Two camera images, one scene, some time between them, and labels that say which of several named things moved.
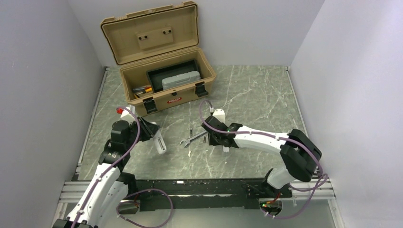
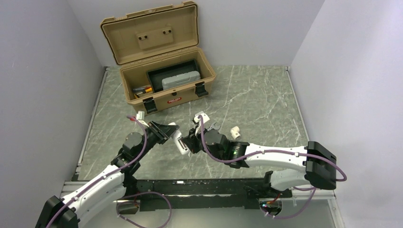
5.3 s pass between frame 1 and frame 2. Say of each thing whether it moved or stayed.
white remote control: moved
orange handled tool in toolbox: stayed
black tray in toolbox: stayed
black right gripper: moved
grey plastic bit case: stayed
